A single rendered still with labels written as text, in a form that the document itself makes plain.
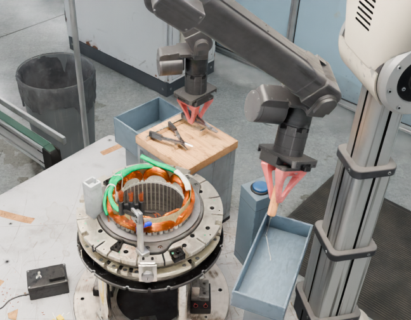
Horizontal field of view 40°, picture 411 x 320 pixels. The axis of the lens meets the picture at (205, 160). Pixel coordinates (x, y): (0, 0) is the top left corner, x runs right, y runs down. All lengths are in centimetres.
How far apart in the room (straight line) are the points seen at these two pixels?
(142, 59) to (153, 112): 206
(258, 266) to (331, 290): 36
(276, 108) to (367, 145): 33
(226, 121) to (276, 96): 252
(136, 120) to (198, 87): 28
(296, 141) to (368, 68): 21
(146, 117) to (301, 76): 82
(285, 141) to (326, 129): 251
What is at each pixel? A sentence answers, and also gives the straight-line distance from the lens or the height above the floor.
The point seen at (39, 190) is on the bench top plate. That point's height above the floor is 78.
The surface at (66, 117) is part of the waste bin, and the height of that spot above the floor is 39.
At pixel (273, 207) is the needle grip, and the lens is 110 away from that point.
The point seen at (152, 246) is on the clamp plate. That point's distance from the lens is 116.
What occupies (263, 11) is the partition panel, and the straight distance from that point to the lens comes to 374.
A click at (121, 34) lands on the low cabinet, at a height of 31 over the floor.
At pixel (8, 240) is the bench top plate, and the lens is 168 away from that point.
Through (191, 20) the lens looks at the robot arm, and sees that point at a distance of 74.
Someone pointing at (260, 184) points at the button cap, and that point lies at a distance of 141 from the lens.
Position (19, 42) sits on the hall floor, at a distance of 451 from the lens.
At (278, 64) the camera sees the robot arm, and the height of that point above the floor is 153.
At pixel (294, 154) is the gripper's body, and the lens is 105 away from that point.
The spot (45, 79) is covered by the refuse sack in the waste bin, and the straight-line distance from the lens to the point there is 310.
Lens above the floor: 194
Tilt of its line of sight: 38 degrees down
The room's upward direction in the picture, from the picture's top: 3 degrees clockwise
